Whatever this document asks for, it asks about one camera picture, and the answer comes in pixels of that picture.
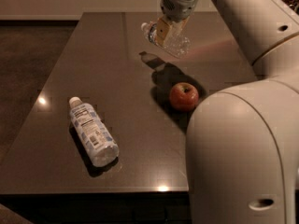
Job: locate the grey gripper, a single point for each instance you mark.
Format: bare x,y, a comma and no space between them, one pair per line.
177,7

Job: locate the clear plastic water bottle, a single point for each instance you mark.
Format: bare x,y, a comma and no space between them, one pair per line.
177,46

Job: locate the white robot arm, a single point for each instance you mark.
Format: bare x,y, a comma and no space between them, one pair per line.
242,143

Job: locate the blue labelled water bottle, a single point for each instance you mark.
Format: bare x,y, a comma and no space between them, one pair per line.
93,134

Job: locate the red apple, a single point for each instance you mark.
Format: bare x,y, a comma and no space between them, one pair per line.
184,97

